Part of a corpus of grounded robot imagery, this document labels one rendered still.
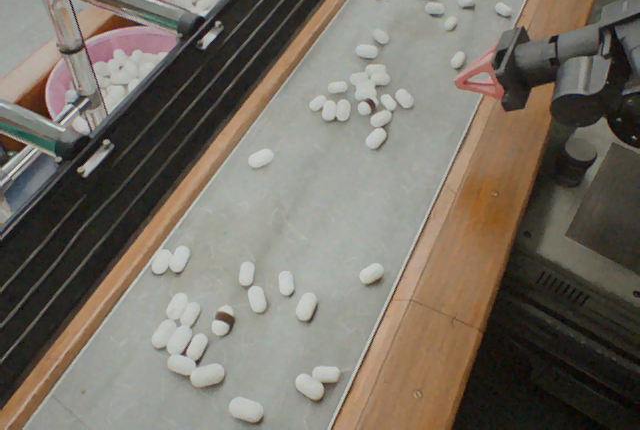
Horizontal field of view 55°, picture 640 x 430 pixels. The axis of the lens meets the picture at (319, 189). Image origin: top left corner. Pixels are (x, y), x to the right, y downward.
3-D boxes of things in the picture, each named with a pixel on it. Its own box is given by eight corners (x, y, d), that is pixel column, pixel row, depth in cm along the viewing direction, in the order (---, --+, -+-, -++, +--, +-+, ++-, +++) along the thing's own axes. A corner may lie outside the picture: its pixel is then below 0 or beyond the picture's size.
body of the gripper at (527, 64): (489, 73, 76) (547, 59, 71) (510, 27, 82) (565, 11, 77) (509, 113, 79) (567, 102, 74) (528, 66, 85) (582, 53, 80)
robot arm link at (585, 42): (626, 44, 74) (610, 9, 71) (620, 85, 71) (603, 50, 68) (569, 58, 79) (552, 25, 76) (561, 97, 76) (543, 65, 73)
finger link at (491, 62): (439, 74, 83) (503, 57, 77) (455, 44, 87) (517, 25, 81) (461, 112, 86) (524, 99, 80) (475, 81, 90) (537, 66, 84)
